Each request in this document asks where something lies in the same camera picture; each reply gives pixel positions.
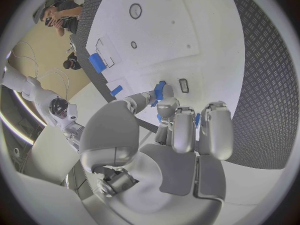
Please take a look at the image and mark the person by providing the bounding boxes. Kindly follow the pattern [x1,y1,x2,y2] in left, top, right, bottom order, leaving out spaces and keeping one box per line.
[62,51,82,71]
[38,0,84,37]

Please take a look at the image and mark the large blue cylinder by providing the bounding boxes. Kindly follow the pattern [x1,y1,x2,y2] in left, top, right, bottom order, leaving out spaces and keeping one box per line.
[87,52,109,74]

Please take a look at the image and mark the white cable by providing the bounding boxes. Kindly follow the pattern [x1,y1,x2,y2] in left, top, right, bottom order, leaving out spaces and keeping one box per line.
[10,41,40,79]
[36,68,71,101]

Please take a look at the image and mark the white task board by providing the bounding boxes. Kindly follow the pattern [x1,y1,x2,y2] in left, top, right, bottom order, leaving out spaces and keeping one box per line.
[85,0,247,136]

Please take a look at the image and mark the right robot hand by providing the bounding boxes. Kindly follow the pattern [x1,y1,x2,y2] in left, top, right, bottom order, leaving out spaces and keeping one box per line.
[60,121,86,154]

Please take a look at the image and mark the small blue block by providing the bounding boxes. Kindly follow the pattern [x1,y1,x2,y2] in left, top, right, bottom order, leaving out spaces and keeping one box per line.
[109,84,124,97]

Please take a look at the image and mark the small blue plug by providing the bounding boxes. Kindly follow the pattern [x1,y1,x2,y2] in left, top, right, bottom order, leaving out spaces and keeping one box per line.
[150,80,167,108]

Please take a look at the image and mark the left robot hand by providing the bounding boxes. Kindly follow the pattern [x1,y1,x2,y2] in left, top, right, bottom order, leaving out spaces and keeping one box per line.
[78,84,235,225]

